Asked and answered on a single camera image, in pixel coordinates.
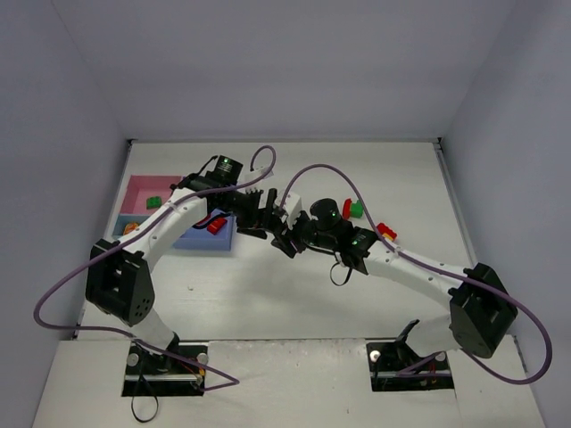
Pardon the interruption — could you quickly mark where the red brick lego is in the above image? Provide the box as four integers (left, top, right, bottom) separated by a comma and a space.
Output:
206, 218, 228, 235

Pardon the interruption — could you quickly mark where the green wedge lego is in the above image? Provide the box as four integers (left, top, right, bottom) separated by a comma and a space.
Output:
145, 195, 162, 210

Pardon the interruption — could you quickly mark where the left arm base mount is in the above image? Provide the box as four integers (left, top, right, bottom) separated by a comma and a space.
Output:
121, 343, 206, 398

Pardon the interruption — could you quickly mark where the red flower printed lego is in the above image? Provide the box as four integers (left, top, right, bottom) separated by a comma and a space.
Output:
194, 216, 211, 229

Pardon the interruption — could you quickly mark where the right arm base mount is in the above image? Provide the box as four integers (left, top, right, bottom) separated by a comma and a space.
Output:
366, 341, 455, 393

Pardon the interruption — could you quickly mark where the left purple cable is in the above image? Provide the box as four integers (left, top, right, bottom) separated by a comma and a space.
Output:
33, 145, 277, 393

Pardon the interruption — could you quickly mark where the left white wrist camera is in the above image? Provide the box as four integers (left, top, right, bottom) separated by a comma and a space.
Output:
243, 167, 273, 193

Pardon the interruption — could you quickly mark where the purple-blue large container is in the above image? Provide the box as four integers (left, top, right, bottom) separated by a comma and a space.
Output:
173, 210, 235, 251

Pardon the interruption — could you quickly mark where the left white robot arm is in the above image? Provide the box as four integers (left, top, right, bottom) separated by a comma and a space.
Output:
86, 156, 273, 353

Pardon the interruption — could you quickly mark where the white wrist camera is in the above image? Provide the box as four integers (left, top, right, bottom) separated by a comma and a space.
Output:
278, 192, 302, 229
243, 167, 273, 193

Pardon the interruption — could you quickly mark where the green lego on red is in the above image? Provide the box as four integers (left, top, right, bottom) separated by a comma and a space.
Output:
349, 201, 364, 218

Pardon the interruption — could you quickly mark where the red curved lego right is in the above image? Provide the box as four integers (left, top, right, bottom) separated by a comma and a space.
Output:
342, 199, 352, 219

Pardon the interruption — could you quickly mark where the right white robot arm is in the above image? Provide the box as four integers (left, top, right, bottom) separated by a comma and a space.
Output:
272, 196, 517, 363

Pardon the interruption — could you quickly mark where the red yellow stacked lego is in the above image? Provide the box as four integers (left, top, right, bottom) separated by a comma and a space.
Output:
377, 223, 397, 242

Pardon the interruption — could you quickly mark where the yellow round printed lego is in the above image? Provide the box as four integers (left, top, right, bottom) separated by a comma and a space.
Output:
122, 222, 138, 235

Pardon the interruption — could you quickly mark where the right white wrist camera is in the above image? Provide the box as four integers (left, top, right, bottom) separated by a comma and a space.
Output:
278, 192, 302, 229

